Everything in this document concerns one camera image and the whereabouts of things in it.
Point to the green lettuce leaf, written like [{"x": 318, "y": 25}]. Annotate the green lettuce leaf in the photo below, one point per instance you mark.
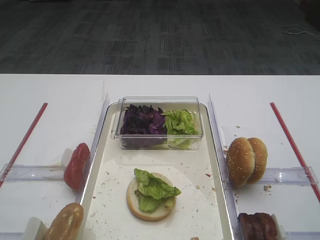
[{"x": 152, "y": 191}]

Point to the green lettuce in container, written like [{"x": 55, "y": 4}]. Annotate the green lettuce in container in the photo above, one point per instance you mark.
[{"x": 180, "y": 122}]

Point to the white block behind tomato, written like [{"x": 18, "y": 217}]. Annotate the white block behind tomato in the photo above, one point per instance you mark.
[{"x": 66, "y": 157}]

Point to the red tomato slice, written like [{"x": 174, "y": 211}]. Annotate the red tomato slice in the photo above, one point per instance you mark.
[{"x": 74, "y": 172}]

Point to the brown meat patties stack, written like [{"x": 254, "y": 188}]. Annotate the brown meat patties stack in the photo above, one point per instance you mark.
[{"x": 258, "y": 226}]

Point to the white block behind patties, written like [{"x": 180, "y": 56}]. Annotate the white block behind patties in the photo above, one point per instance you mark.
[{"x": 281, "y": 234}]

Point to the clear plastic salad container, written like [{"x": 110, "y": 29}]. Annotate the clear plastic salad container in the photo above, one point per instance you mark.
[{"x": 190, "y": 103}]

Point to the purple cabbage leaves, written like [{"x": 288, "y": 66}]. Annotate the purple cabbage leaves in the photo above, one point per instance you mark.
[{"x": 143, "y": 120}]

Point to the left long clear divider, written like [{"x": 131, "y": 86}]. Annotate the left long clear divider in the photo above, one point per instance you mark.
[{"x": 89, "y": 164}]

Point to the long clear divider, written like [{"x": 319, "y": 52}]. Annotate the long clear divider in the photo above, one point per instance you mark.
[
  {"x": 222, "y": 166},
  {"x": 89, "y": 164}
]

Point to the right long clear divider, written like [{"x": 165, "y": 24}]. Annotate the right long clear divider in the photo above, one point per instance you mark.
[{"x": 222, "y": 166}]

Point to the sesame bun top, front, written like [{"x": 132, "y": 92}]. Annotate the sesame bun top, front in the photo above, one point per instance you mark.
[{"x": 240, "y": 160}]

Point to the sesame bun ,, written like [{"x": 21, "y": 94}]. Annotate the sesame bun , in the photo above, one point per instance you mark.
[
  {"x": 260, "y": 156},
  {"x": 240, "y": 160}
]

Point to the bottom bun half on tray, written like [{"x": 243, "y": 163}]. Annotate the bottom bun half on tray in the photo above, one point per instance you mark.
[{"x": 161, "y": 212}]

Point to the white metal tray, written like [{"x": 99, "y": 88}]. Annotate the white metal tray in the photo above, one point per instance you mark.
[{"x": 200, "y": 210}]

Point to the sesame bun top, rear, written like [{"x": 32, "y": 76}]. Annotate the sesame bun top, rear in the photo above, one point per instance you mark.
[{"x": 260, "y": 156}]

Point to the left red strip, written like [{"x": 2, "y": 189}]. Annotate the left red strip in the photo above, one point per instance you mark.
[{"x": 27, "y": 136}]

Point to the red strip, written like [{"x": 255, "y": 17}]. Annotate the red strip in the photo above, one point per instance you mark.
[
  {"x": 27, "y": 136},
  {"x": 295, "y": 147}
]

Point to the right red strip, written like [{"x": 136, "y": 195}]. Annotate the right red strip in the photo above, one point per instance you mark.
[{"x": 295, "y": 147}]

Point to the toasted bun bottom, left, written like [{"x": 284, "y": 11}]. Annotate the toasted bun bottom, left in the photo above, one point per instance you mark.
[{"x": 66, "y": 224}]

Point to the white block behind left bun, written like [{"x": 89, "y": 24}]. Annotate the white block behind left bun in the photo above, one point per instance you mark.
[{"x": 35, "y": 229}]

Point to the clear rail behind sesame buns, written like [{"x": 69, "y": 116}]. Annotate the clear rail behind sesame buns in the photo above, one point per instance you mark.
[{"x": 302, "y": 176}]

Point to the clear rail behind tomato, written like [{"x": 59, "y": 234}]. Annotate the clear rail behind tomato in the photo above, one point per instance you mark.
[{"x": 19, "y": 172}]

